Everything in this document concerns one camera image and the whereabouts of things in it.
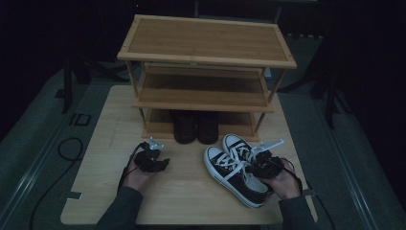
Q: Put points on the person's left hand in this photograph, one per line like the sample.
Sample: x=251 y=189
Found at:
x=137 y=179

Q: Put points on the person's right hand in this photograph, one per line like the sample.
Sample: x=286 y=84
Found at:
x=285 y=185

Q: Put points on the black metal stand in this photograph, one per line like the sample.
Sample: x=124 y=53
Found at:
x=330 y=105
x=67 y=89

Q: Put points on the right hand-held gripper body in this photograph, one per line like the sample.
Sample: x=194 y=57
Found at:
x=266 y=166

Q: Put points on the black white canvas sneaker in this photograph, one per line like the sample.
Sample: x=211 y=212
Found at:
x=234 y=142
x=236 y=188

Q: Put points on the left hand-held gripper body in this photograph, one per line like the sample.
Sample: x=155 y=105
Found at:
x=146 y=158

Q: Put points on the wooden shoe rack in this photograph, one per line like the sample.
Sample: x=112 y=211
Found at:
x=204 y=38

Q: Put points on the black leather shoe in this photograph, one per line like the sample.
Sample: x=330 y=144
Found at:
x=185 y=131
x=208 y=131

